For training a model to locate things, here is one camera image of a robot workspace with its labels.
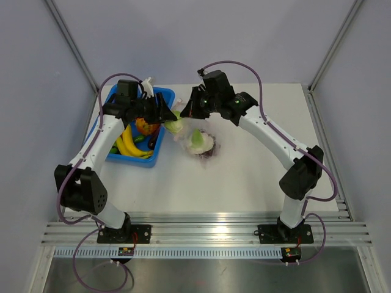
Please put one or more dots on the right aluminium frame post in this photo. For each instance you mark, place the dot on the right aluminium frame post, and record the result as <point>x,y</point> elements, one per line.
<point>341,34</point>

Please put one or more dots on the blue plastic bin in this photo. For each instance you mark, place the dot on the blue plastic bin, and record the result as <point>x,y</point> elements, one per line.
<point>140,146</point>

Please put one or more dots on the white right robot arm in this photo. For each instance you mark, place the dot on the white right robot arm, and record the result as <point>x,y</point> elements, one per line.
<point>299,161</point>

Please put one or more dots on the round green cabbage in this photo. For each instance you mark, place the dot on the round green cabbage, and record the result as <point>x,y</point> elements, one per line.
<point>177,126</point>

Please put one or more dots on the aluminium front rail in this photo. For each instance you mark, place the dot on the aluminium front rail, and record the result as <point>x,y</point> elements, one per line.
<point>217,229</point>

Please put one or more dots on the small circuit board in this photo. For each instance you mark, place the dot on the small circuit board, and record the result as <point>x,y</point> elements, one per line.
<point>126,251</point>
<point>291,255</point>

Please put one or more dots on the purple eggplant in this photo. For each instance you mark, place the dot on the purple eggplant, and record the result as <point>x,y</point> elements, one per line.
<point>153,139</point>

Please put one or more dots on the left aluminium frame post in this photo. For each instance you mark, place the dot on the left aluminium frame post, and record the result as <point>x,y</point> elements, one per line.
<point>67,35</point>

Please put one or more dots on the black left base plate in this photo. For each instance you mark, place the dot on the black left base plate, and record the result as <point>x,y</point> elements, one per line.
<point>132,233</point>

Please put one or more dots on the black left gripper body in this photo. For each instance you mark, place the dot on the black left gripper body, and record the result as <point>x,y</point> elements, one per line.
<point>146,108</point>

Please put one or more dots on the white green napa cabbage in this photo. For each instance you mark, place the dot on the white green napa cabbage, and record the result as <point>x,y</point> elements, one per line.
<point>191,139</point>

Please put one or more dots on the yellow banana bunch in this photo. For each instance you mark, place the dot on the yellow banana bunch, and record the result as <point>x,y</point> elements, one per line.
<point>128,148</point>

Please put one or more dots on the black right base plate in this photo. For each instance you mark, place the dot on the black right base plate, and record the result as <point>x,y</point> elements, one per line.
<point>280,234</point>

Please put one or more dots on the right small circuit board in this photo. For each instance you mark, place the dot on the right small circuit board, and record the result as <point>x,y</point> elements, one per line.
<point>291,255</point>

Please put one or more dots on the purple grape bunch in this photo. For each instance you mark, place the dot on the purple grape bunch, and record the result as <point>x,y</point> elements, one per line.
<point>206,145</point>

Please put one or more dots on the slotted cable duct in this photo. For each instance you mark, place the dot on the slotted cable duct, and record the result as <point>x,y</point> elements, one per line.
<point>173,253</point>

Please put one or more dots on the left small circuit board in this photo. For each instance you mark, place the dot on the left small circuit board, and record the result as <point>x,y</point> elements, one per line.
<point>126,251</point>

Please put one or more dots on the dark green chili pepper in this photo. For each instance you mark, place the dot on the dark green chili pepper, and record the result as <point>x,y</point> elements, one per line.
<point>138,139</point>

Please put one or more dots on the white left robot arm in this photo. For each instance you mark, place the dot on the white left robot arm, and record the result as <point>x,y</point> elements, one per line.
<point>78,183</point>

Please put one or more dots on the aluminium frame post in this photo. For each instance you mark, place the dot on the aluminium frame post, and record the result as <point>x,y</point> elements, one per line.
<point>67,35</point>
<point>341,34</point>

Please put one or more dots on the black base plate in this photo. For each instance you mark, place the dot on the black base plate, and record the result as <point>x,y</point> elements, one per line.
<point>132,233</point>
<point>280,234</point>

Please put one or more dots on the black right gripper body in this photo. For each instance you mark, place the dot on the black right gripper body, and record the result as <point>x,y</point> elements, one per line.
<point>206,104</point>

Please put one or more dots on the clear zip top bag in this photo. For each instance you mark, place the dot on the clear zip top bag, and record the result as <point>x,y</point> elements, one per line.
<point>192,124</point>

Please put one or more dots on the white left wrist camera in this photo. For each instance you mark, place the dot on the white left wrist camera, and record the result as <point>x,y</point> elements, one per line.
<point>147,88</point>

